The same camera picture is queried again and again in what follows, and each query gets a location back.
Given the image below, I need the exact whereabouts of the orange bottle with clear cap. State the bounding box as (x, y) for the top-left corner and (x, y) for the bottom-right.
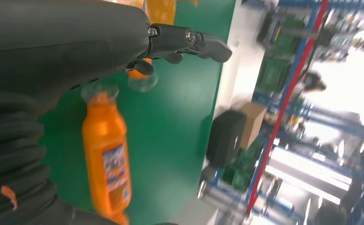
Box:
(81, 83), (132, 225)
(127, 0), (177, 93)

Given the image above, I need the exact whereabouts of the black zipper case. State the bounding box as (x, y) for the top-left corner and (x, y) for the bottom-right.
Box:
(205, 109), (248, 169)

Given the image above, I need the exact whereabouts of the brown cardboard box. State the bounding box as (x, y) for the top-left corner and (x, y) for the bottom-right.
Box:
(239, 102), (267, 150)

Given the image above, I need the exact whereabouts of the blue metal storage rack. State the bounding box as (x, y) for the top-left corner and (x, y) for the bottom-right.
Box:
(245, 0), (364, 225)

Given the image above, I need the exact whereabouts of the green plastic crate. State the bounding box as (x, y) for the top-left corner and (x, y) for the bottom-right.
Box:
(256, 57), (291, 94)
(222, 140), (264, 193)

